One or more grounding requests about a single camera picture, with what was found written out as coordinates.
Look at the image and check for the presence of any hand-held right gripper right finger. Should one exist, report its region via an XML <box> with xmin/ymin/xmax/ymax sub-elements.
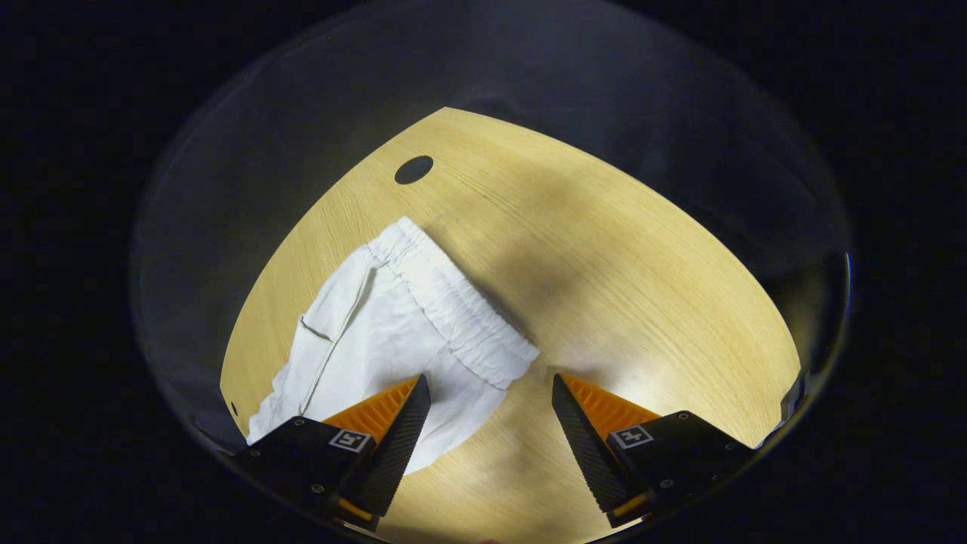
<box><xmin>551</xmin><ymin>372</ymin><xmax>758</xmax><ymax>528</ymax></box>

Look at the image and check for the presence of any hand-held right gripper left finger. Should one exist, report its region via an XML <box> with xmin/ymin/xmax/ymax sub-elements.
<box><xmin>230</xmin><ymin>373</ymin><xmax>432</xmax><ymax>530</ymax></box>

